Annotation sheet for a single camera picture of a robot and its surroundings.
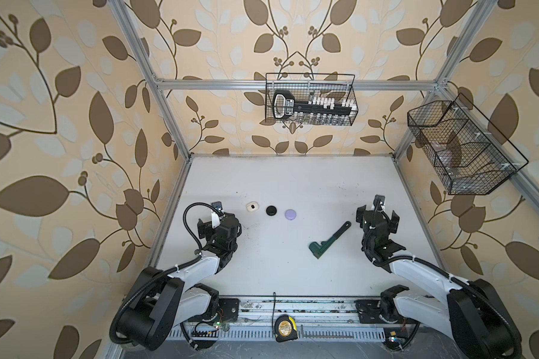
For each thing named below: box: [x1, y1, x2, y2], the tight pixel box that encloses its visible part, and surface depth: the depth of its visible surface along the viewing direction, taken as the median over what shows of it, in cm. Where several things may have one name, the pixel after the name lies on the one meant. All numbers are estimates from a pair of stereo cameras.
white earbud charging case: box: [246, 201, 260, 213], surface depth 101 cm
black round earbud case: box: [265, 204, 277, 217], surface depth 101 cm
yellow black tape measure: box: [273, 314, 298, 343], surface depth 70 cm
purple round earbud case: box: [284, 208, 298, 221], surface depth 99 cm
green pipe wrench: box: [308, 220, 352, 260], surface depth 91 cm
